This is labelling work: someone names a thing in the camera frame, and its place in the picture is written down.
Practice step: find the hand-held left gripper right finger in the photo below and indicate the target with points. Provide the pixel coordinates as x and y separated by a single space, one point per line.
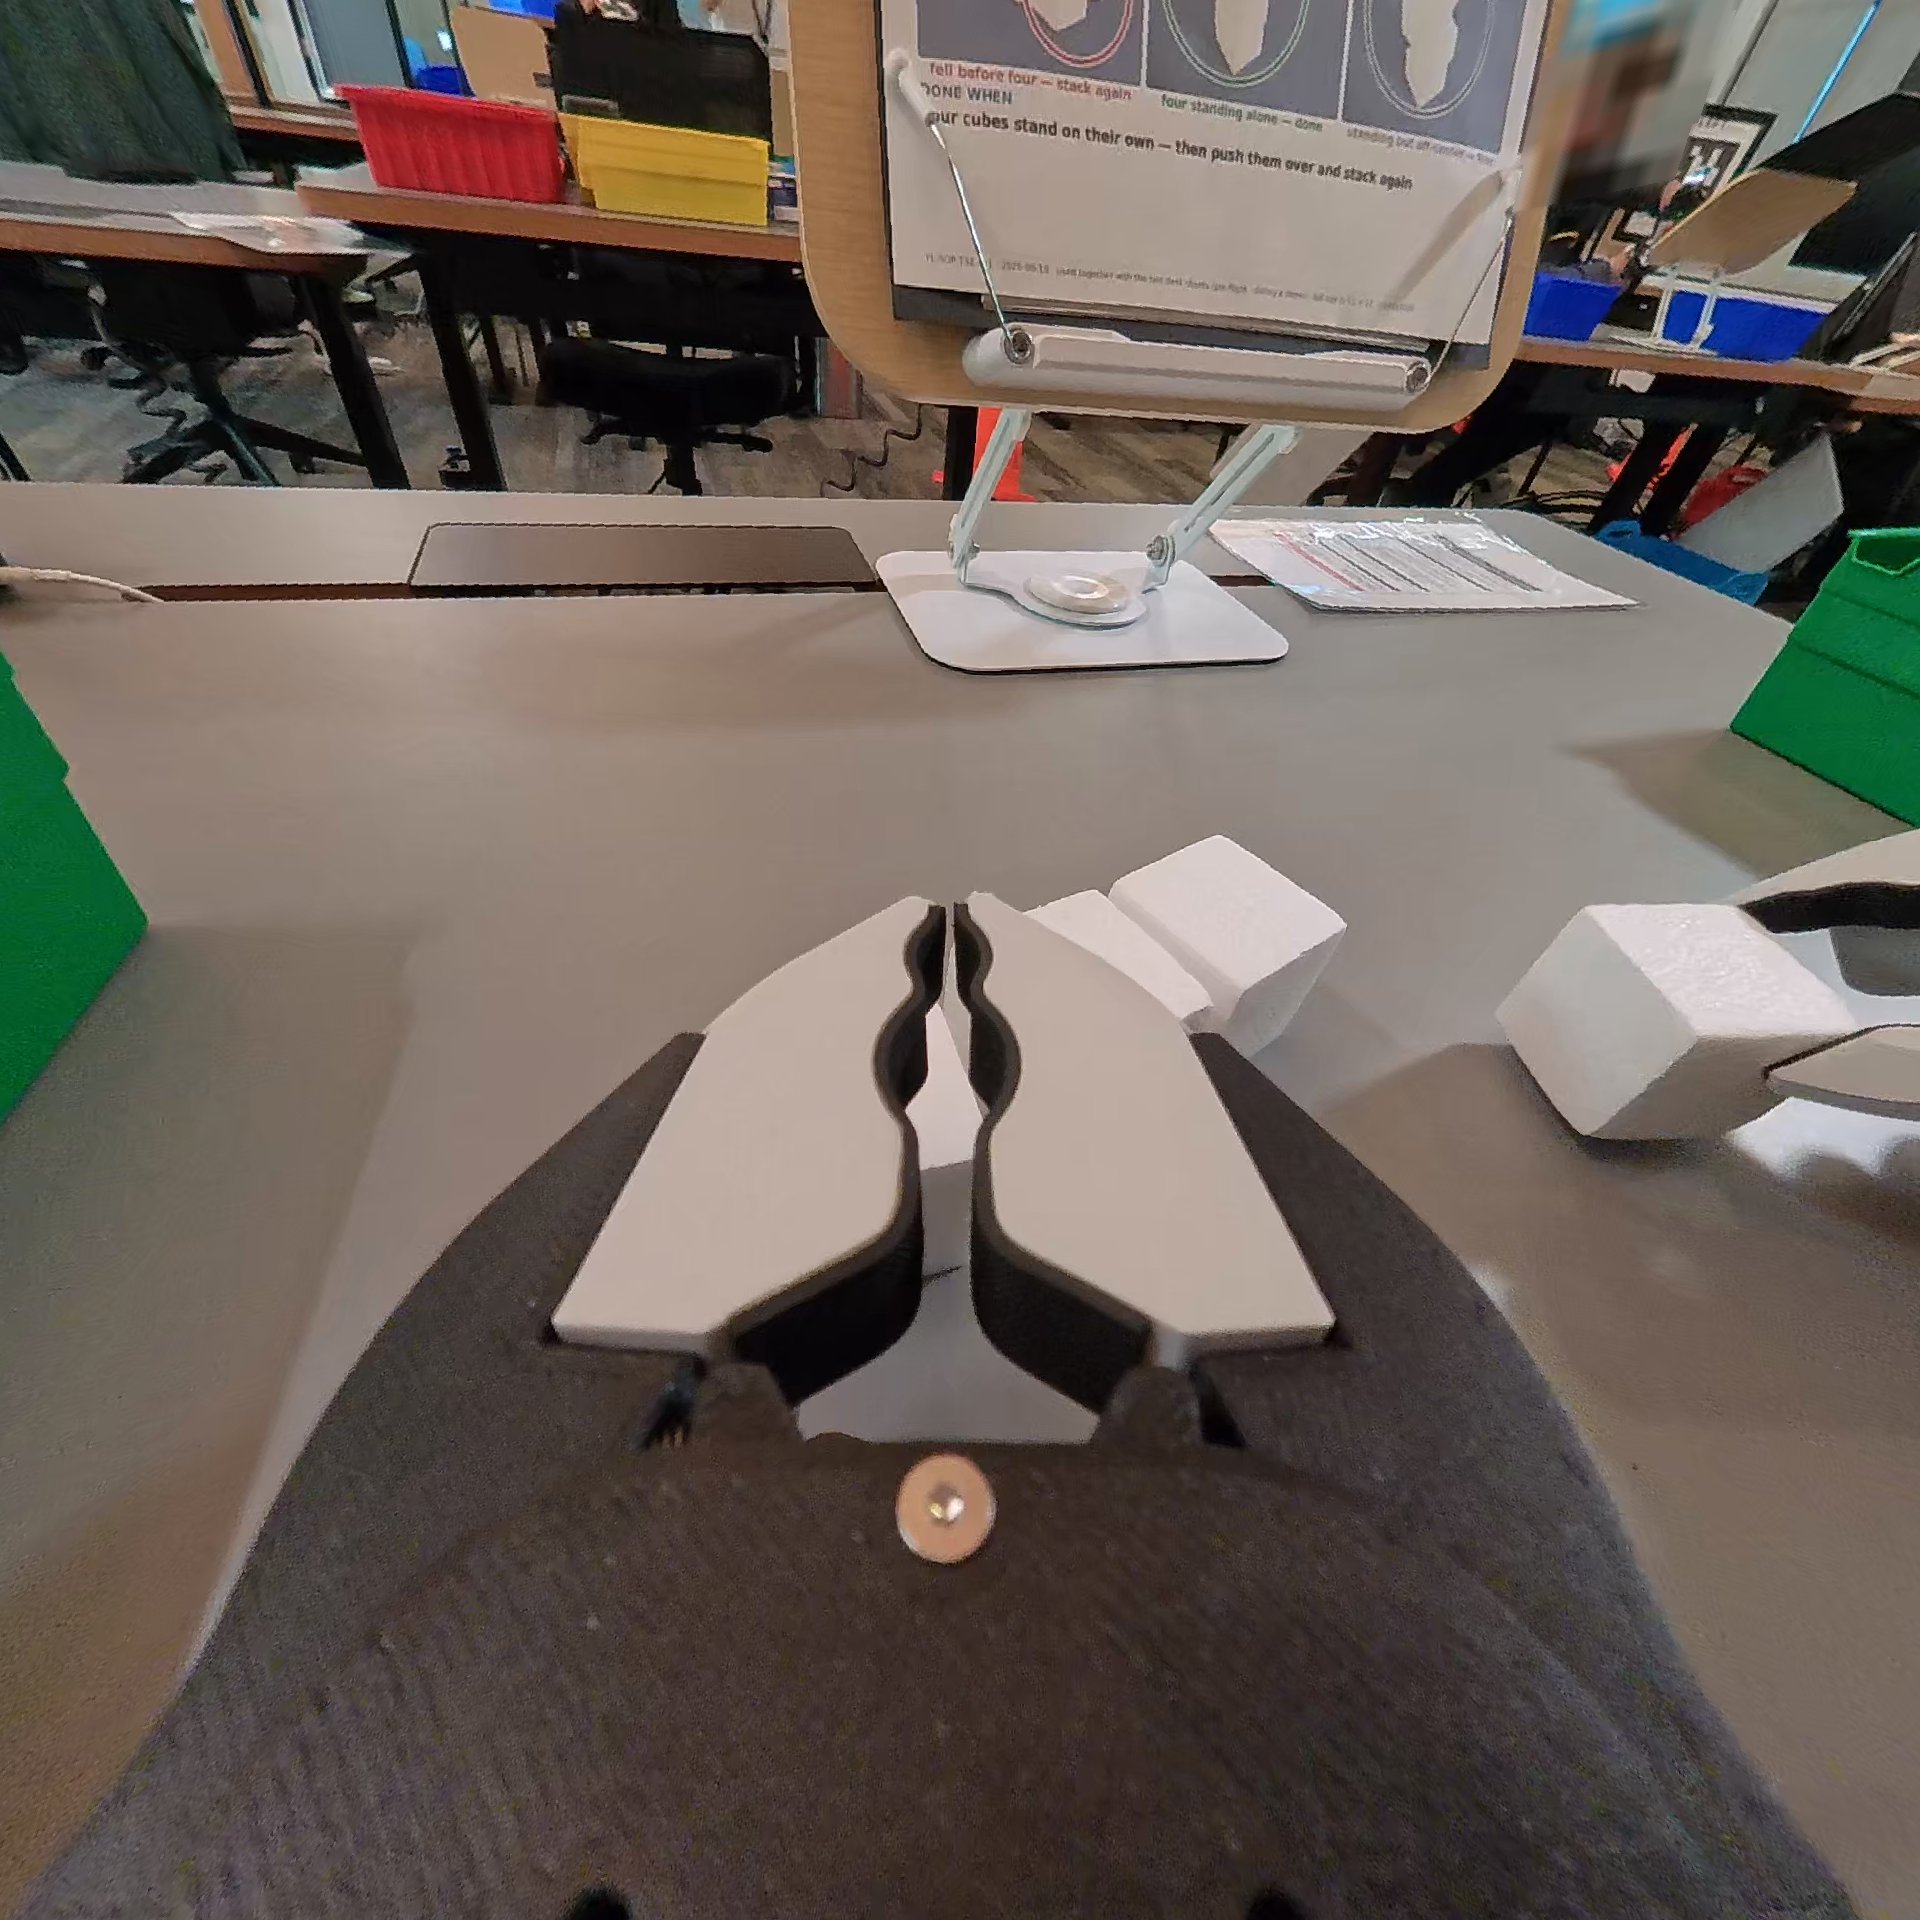
1142 1171

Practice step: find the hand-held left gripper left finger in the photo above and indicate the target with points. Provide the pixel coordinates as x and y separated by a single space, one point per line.
764 1155

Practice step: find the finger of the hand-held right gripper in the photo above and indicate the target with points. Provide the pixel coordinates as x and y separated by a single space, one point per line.
1882 1072
1876 863

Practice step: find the green plastic bin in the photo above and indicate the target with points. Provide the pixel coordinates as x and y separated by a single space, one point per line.
1829 676
53 901

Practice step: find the small blue bin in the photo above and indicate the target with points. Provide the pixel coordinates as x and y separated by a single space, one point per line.
1573 304
1748 327
1682 559

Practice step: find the white document stand with sheet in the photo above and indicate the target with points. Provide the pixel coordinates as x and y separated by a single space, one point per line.
1201 629

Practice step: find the laminated paper sheet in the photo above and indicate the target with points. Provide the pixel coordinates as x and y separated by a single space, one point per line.
1411 564

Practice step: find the small background document stand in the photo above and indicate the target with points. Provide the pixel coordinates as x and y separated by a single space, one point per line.
1741 219

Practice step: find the black flat panel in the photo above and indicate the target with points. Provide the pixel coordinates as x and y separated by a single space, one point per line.
1861 181

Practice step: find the orange cone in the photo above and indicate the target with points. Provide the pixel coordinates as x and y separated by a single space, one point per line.
985 459

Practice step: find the black office chair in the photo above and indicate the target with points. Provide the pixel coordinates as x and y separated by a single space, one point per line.
668 375
195 360

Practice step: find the printed instruction sheet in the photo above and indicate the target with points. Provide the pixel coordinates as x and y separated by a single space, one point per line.
1201 225

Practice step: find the brown-edged table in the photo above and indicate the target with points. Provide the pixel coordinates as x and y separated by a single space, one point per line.
121 240
452 222

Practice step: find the yellow plastic bin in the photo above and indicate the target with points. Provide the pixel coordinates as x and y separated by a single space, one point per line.
676 173

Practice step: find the red plastic bin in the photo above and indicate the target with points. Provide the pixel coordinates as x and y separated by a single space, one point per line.
452 142

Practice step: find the cardboard sheet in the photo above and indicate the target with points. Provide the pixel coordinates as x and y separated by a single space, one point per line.
503 53

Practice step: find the dark green cloth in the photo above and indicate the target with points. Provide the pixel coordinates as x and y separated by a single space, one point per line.
107 89

